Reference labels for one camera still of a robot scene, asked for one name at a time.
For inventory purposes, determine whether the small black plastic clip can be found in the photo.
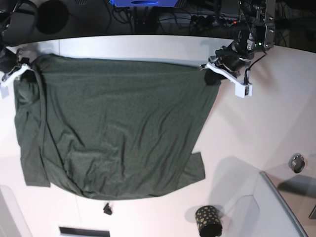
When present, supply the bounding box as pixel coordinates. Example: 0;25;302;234
103;202;113;216

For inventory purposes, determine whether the round metal table grommet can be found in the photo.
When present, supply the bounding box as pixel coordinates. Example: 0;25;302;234
288;153;306;174

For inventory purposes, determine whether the black cup with gold dots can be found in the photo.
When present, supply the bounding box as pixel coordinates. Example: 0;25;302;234
195;205;223;237

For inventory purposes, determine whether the black round stool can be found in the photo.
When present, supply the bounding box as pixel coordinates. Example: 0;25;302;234
36;0;70;35

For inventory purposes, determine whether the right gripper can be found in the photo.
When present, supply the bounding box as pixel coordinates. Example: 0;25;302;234
0;48;33;88

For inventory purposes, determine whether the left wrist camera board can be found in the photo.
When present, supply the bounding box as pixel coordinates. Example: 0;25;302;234
235;83;253;98

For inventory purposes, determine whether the blue plastic box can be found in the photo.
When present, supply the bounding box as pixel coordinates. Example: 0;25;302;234
109;0;178;7

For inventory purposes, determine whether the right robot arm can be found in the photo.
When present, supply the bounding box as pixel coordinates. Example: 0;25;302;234
0;0;39;89

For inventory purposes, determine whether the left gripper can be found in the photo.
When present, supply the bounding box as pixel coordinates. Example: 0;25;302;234
204;45;253;86

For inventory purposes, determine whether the white rectangular table slot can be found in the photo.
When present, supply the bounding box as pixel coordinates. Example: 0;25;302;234
59;227;110;237

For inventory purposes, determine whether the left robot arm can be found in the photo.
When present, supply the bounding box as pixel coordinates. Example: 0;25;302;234
199;0;276;88

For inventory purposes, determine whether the dark green t-shirt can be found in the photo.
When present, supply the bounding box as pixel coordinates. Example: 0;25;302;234
14;54;220;200

